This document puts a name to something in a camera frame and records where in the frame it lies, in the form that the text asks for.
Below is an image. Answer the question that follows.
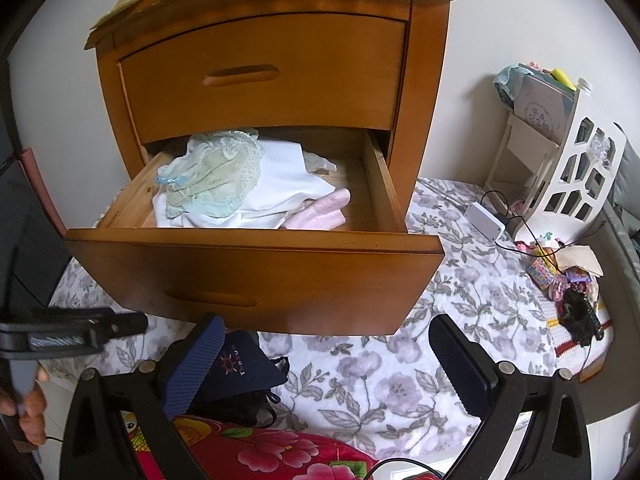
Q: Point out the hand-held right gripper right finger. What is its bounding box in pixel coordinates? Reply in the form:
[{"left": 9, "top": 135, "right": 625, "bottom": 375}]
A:
[{"left": 429, "top": 314, "right": 592, "bottom": 480}]

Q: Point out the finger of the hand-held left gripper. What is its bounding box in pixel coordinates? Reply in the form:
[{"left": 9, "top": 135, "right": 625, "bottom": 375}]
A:
[{"left": 102, "top": 311, "right": 149, "bottom": 336}]

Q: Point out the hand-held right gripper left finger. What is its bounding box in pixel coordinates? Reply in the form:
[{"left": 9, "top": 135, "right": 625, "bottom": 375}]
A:
[{"left": 60, "top": 312, "right": 226, "bottom": 480}]

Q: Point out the navy embroidered cloth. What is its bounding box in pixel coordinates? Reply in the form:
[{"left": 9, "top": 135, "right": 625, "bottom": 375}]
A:
[{"left": 192, "top": 330, "right": 291, "bottom": 403}]

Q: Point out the black strapped garment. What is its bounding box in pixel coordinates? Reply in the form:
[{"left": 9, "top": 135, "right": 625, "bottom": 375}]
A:
[{"left": 192, "top": 390, "right": 278, "bottom": 428}]

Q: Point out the wooden drawer with clothes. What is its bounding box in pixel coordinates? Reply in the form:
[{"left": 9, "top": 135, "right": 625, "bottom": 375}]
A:
[{"left": 64, "top": 127, "right": 446, "bottom": 336}]

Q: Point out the green lace garment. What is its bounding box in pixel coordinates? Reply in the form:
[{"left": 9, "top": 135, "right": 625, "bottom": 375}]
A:
[{"left": 156, "top": 129, "right": 265, "bottom": 218}]

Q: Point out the pink sock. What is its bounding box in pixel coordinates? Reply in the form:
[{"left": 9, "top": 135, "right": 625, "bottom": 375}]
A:
[{"left": 285, "top": 188, "right": 351, "bottom": 231}]

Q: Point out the white garment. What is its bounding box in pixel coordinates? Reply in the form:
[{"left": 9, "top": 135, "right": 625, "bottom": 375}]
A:
[{"left": 152, "top": 140, "right": 338, "bottom": 231}]

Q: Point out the person's left hand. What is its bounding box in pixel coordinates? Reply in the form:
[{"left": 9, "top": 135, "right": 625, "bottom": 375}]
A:
[{"left": 0, "top": 367, "right": 51, "bottom": 450}]

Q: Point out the floral bed sheet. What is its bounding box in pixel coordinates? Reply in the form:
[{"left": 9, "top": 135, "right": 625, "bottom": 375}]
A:
[{"left": 47, "top": 177, "right": 576, "bottom": 466}]

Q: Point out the black panel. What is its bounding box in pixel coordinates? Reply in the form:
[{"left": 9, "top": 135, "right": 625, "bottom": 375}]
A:
[{"left": 0, "top": 60, "right": 73, "bottom": 311}]

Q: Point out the colourful toy box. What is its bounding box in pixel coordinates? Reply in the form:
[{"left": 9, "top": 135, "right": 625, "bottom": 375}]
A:
[{"left": 525, "top": 257, "right": 561, "bottom": 288}]

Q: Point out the red floral blanket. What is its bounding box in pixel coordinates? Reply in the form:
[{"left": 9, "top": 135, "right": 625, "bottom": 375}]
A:
[{"left": 117, "top": 410, "right": 381, "bottom": 480}]

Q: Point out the white power adapter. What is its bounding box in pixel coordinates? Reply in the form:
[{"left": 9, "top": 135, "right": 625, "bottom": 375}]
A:
[{"left": 464, "top": 202, "right": 506, "bottom": 241}]

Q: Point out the beige cloth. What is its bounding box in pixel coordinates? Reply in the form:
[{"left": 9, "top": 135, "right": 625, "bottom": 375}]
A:
[{"left": 555, "top": 245, "right": 603, "bottom": 276}]

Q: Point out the white organizer rack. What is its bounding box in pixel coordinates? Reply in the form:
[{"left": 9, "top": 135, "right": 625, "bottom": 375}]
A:
[{"left": 482, "top": 77, "right": 628, "bottom": 241}]

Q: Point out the grey padded cushion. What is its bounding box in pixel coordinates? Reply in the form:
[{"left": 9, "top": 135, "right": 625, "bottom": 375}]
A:
[{"left": 585, "top": 122, "right": 640, "bottom": 401}]

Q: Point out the grey printed box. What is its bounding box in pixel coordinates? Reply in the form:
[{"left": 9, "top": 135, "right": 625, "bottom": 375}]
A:
[{"left": 512, "top": 72, "right": 573, "bottom": 131}]

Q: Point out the wooden nightstand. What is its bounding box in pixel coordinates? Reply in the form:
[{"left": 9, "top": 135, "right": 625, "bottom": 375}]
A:
[{"left": 82, "top": 0, "right": 463, "bottom": 233}]

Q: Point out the blue plastic bag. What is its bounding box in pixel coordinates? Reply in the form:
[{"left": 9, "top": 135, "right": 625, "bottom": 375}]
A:
[{"left": 494, "top": 65, "right": 526, "bottom": 111}]

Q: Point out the plain wooden drawer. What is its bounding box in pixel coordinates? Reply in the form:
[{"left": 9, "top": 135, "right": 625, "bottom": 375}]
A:
[{"left": 117, "top": 12, "right": 407, "bottom": 143}]

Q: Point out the yellow toy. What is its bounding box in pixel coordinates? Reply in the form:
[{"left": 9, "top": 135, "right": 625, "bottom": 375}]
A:
[{"left": 547, "top": 67, "right": 576, "bottom": 92}]

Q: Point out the tan paper sheet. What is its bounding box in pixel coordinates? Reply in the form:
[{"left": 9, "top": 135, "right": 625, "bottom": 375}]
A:
[{"left": 90, "top": 0, "right": 138, "bottom": 28}]

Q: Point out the black cable on blanket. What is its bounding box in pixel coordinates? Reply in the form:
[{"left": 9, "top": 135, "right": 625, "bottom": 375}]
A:
[{"left": 365, "top": 457, "right": 446, "bottom": 480}]

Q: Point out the black adapter cable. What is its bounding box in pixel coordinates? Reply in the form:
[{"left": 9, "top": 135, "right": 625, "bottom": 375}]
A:
[{"left": 480, "top": 190, "right": 566, "bottom": 261}]

